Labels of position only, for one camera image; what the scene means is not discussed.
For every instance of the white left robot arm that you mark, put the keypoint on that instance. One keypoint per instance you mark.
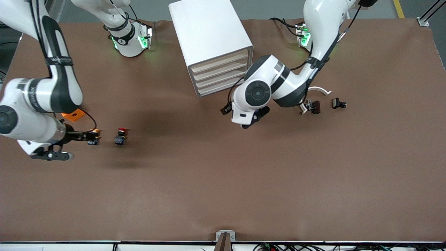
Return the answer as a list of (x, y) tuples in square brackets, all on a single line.
[(324, 21)]

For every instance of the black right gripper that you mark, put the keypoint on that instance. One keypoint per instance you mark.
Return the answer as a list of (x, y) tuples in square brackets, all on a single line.
[(70, 135)]

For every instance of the aluminium frame profile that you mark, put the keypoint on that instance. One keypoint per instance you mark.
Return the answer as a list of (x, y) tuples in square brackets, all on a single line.
[(424, 21)]

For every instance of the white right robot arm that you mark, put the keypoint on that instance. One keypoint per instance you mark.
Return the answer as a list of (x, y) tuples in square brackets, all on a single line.
[(35, 129)]

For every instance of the yellow push button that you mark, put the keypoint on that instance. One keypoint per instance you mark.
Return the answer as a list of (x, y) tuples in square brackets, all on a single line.
[(94, 131)]

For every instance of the white curved plastic bracket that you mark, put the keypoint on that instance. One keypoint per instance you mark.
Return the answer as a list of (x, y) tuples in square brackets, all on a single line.
[(322, 90)]

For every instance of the orange and black box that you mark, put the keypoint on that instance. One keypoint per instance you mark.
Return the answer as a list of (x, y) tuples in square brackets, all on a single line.
[(75, 115)]

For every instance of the grey metal edge bracket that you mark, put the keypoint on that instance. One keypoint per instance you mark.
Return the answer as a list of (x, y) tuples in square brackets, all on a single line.
[(218, 237)]

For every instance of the small black clip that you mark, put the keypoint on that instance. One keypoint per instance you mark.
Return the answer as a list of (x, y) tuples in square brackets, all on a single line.
[(337, 103)]

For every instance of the red emergency stop button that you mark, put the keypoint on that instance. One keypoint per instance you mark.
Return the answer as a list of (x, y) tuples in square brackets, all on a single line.
[(121, 139)]

